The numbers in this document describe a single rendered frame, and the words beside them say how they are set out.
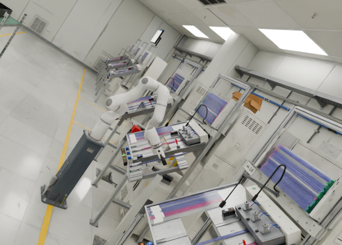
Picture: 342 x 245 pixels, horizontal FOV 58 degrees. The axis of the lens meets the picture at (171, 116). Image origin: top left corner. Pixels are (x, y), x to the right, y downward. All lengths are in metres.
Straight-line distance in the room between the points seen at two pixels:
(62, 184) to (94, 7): 9.00
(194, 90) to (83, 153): 2.06
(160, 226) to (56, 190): 1.27
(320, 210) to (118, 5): 10.38
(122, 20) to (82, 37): 1.55
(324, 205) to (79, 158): 1.98
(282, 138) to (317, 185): 0.51
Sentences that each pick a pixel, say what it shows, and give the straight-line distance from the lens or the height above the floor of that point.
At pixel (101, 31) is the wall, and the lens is 11.42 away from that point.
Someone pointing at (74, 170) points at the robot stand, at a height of 0.38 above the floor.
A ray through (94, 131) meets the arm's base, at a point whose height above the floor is 0.77.
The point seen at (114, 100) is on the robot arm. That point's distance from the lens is 2.69.
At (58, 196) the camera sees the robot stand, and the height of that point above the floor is 0.09.
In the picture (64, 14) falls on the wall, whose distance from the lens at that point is 11.46.
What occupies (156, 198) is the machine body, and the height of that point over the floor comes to 0.49.
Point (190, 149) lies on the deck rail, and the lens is 2.96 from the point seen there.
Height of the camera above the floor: 1.57
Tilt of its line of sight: 7 degrees down
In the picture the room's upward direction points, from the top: 35 degrees clockwise
